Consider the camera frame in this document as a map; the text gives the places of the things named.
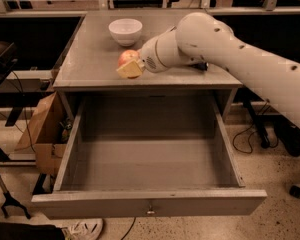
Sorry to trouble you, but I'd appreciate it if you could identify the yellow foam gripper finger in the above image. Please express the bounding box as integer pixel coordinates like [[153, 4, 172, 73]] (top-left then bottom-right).
[[117, 59, 145, 79]]

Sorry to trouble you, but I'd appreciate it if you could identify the red apple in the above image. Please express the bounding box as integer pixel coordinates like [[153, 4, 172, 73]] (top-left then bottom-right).
[[118, 49, 140, 67]]

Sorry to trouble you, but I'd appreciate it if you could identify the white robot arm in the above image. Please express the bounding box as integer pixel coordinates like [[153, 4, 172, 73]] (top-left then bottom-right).
[[117, 12, 300, 128]]

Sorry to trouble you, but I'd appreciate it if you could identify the open grey top drawer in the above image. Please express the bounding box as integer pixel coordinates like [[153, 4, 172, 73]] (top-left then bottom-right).
[[32, 95, 267, 219]]

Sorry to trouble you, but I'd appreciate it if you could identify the metal drawer knob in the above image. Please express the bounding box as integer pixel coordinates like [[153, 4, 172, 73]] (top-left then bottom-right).
[[146, 205, 156, 216]]

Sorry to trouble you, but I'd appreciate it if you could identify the white ceramic bowl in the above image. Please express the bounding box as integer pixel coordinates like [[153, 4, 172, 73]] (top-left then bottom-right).
[[108, 18, 143, 47]]

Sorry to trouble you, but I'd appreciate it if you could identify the blue chip bag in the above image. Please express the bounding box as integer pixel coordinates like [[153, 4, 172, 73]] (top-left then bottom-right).
[[191, 62, 208, 71]]

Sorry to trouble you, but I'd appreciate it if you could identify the brown cardboard box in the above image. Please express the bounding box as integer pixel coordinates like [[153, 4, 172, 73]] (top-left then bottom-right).
[[15, 92, 66, 175]]

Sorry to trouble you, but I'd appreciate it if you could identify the white sneaker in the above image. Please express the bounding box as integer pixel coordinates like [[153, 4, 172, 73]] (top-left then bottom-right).
[[62, 218, 103, 240]]

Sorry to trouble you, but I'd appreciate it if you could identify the black tripod stand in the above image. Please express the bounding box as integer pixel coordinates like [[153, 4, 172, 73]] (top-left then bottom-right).
[[0, 175, 31, 219]]

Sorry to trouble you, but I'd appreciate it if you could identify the black caster wheel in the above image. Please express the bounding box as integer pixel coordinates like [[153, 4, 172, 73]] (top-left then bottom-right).
[[289, 185, 300, 199]]

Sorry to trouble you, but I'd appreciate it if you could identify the black dark bag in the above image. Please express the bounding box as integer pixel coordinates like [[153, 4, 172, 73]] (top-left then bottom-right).
[[0, 222, 65, 240]]

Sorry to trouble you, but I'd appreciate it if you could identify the black floor cable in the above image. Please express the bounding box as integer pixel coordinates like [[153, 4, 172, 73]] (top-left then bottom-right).
[[231, 107, 280, 155]]

